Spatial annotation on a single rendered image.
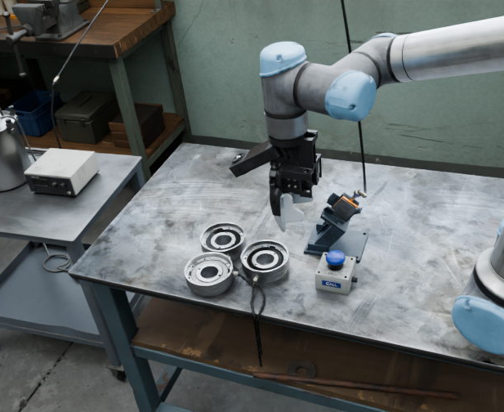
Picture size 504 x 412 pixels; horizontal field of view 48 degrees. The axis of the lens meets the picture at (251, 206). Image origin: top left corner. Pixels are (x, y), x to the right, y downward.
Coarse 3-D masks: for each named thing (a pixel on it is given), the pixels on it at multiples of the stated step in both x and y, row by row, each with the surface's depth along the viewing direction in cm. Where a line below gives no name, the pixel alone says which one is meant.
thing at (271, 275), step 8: (264, 240) 127; (272, 240) 127; (248, 248) 126; (256, 248) 127; (280, 248) 126; (256, 256) 125; (264, 256) 126; (272, 256) 125; (288, 256) 122; (256, 264) 123; (272, 264) 122; (288, 264) 123; (248, 272) 121; (256, 272) 120; (264, 272) 119; (272, 272) 119; (280, 272) 121; (256, 280) 122; (264, 280) 121; (272, 280) 122
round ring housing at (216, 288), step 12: (192, 264) 125; (204, 264) 124; (216, 264) 124; (228, 264) 124; (204, 276) 125; (216, 276) 121; (228, 276) 119; (192, 288) 120; (204, 288) 118; (216, 288) 118; (228, 288) 122
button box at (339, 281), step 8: (320, 264) 118; (328, 264) 118; (344, 264) 118; (352, 264) 118; (320, 272) 117; (328, 272) 116; (336, 272) 116; (344, 272) 116; (352, 272) 118; (320, 280) 117; (328, 280) 116; (336, 280) 115; (344, 280) 115; (352, 280) 118; (320, 288) 118; (328, 288) 117; (336, 288) 117; (344, 288) 116
